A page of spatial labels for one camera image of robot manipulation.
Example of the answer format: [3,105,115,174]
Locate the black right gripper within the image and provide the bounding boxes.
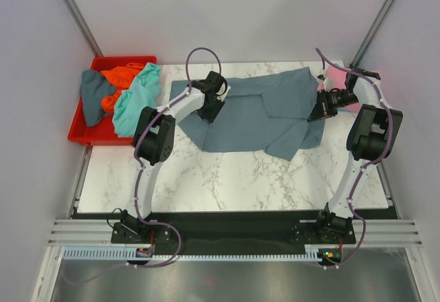
[307,89,358,123]

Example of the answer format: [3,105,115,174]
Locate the slate blue t-shirt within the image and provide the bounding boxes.
[179,67,325,161]

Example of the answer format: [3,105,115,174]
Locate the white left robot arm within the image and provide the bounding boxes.
[125,71,230,242]

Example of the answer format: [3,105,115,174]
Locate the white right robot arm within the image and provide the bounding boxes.
[308,69,404,219]

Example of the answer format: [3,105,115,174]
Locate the folded pink t-shirt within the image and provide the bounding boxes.
[318,66,360,114]

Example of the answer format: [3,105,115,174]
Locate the aqua t-shirt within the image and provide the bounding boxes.
[112,63,162,138]

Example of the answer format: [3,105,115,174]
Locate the orange t-shirt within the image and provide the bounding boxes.
[101,63,145,114]

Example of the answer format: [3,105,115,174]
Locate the red plastic bin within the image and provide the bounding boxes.
[68,56,157,147]

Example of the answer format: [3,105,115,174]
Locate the dark blue t-shirt in bin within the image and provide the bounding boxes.
[80,69,117,127]

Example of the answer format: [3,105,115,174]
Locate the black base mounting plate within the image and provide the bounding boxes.
[111,211,356,255]

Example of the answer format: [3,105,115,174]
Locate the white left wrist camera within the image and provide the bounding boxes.
[216,86,231,102]

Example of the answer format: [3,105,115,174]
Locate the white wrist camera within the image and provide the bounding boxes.
[316,74,334,91]
[216,86,231,102]

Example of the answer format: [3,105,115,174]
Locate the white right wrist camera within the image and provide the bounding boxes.
[316,74,334,91]

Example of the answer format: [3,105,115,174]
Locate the right aluminium corner post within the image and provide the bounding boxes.
[349,0,397,68]

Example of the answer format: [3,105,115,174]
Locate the aluminium corner post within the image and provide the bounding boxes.
[349,0,397,68]
[62,0,103,57]

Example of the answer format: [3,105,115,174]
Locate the light blue slotted cable duct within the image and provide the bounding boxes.
[62,245,343,262]

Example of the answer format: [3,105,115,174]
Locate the aluminium frame rails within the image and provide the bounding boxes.
[29,217,114,302]

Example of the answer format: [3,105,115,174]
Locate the left aluminium corner post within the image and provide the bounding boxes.
[62,0,103,57]

